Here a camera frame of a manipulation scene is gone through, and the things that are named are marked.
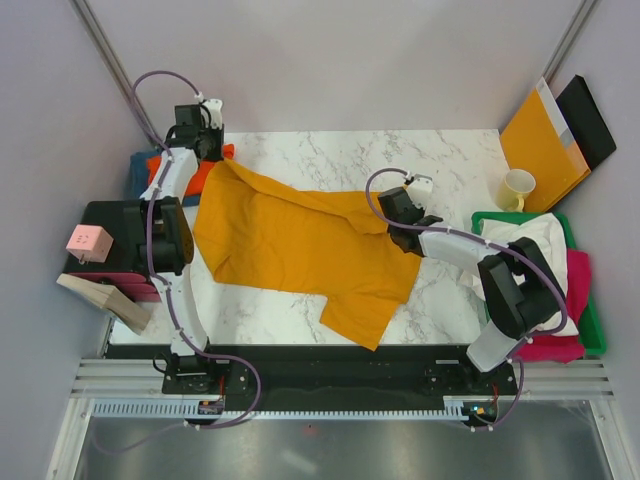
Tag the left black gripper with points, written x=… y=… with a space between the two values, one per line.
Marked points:
x=218 y=134

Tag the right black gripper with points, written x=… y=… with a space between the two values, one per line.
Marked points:
x=420 y=211

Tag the yellow t shirt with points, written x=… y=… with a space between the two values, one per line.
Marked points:
x=254 y=231

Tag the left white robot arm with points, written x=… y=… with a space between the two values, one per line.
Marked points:
x=158 y=224

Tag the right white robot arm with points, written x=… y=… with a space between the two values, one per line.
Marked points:
x=522 y=295

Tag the folded orange t shirt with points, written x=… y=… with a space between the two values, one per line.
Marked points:
x=196 y=184

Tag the folded blue t shirt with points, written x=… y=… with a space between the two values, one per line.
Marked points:
x=137 y=182

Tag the pale yellow mug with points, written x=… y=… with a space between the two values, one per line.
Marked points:
x=514 y=189

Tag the black organizer box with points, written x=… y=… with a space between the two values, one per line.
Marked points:
x=124 y=267

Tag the white t shirt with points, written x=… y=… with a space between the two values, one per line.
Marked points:
x=547 y=231

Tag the pink cube power adapter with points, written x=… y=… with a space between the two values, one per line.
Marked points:
x=89 y=244

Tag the orange yellow envelope folder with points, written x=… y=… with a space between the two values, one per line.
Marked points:
x=538 y=140

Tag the beige book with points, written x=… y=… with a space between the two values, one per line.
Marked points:
x=109 y=298

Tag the black flat box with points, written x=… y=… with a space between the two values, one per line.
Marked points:
x=586 y=122

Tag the magenta t shirt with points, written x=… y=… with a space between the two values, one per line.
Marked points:
x=565 y=349

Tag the green plastic tray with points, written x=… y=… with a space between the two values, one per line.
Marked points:
x=590 y=330

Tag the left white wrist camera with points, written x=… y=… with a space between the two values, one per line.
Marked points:
x=212 y=109

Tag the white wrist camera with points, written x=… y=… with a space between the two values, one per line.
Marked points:
x=419 y=189
x=212 y=109

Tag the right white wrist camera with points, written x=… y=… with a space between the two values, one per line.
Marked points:
x=419 y=189

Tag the left metal frame post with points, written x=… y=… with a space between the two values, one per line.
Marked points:
x=111 y=61

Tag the metal frame post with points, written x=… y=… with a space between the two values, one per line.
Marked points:
x=111 y=61
x=571 y=34

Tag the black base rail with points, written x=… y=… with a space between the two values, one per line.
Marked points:
x=404 y=375

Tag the right metal frame post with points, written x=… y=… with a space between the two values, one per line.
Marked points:
x=571 y=34

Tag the white slotted cable duct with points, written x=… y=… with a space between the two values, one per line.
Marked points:
x=447 y=408

